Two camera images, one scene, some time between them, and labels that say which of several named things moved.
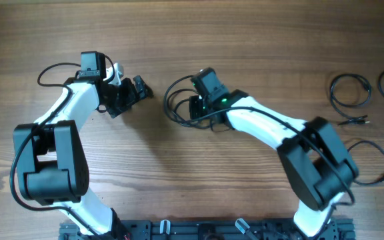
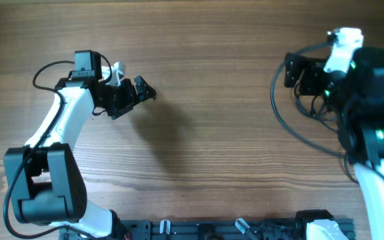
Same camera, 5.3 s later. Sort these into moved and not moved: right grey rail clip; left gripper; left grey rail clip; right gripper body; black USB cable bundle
Moved: black USB cable bundle; right gripper body
Not moved: left grey rail clip; right grey rail clip; left gripper
